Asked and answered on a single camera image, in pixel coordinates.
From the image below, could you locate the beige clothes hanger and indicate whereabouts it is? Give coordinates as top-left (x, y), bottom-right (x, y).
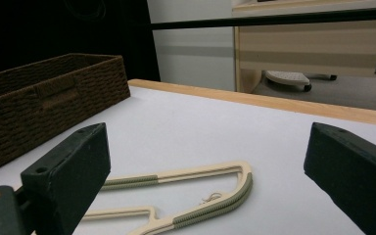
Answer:
top-left (77, 160), bottom-right (254, 235)

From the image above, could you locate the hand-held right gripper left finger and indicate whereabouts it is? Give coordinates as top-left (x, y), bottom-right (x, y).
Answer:
top-left (20, 121), bottom-right (112, 235)

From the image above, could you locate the light wooden desk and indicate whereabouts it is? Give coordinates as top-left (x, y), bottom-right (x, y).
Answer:
top-left (231, 0), bottom-right (376, 94)

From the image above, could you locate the black curtain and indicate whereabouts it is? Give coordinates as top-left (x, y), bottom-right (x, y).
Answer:
top-left (0, 0), bottom-right (161, 82)

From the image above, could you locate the black frame bar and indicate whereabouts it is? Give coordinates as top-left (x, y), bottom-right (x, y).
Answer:
top-left (150, 6), bottom-right (376, 31)

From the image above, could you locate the chair base with casters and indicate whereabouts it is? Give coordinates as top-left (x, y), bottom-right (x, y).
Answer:
top-left (263, 70), bottom-right (338, 93)

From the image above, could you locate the brown woven basket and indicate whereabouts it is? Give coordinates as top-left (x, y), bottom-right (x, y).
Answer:
top-left (0, 53), bottom-right (131, 178)

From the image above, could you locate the white table cover sheet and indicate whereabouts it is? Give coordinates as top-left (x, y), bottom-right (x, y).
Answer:
top-left (0, 85), bottom-right (376, 235)

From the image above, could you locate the white cabinet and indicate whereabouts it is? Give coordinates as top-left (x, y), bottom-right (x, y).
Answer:
top-left (146, 0), bottom-right (236, 92)

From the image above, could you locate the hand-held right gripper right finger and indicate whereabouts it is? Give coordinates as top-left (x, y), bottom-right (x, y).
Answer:
top-left (304, 121), bottom-right (376, 235)

